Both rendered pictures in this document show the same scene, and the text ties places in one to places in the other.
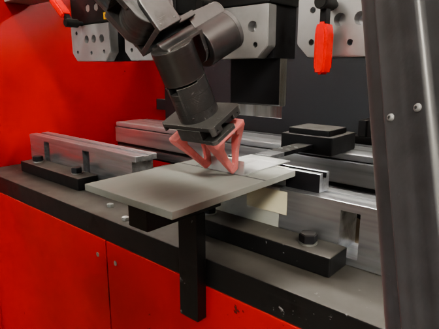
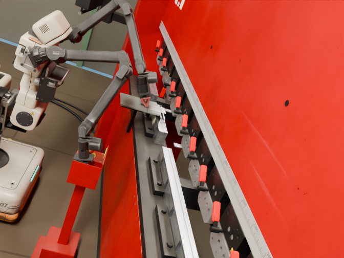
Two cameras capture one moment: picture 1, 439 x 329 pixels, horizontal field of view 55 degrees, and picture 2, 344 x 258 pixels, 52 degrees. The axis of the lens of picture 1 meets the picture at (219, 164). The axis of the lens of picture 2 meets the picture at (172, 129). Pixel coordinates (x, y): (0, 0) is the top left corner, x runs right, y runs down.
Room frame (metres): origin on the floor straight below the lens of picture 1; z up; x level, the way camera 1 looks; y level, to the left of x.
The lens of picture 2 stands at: (-1.13, -1.27, 1.94)
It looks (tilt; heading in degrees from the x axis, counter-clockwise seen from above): 25 degrees down; 30
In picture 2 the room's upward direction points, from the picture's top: 23 degrees clockwise
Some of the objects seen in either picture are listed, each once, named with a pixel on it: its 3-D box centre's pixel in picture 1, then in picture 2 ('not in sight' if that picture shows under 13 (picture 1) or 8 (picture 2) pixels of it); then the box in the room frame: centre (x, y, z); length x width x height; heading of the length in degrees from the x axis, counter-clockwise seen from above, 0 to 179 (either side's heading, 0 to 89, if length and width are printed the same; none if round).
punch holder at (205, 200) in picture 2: not in sight; (220, 196); (-0.06, -0.95, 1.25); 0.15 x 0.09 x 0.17; 49
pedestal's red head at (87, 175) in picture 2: not in sight; (88, 163); (0.13, -0.13, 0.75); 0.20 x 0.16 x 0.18; 41
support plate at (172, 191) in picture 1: (196, 179); (139, 104); (0.61, 0.03, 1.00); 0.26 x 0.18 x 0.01; 139
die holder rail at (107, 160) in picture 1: (85, 159); (150, 86); (1.08, 0.35, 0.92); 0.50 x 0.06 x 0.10; 49
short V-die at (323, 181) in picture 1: (270, 172); (160, 113); (0.70, -0.09, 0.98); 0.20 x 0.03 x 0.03; 49
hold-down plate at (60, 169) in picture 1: (56, 172); not in sight; (1.07, 0.43, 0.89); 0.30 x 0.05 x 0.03; 49
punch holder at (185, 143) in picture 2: not in sight; (197, 138); (0.21, -0.64, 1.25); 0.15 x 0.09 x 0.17; 49
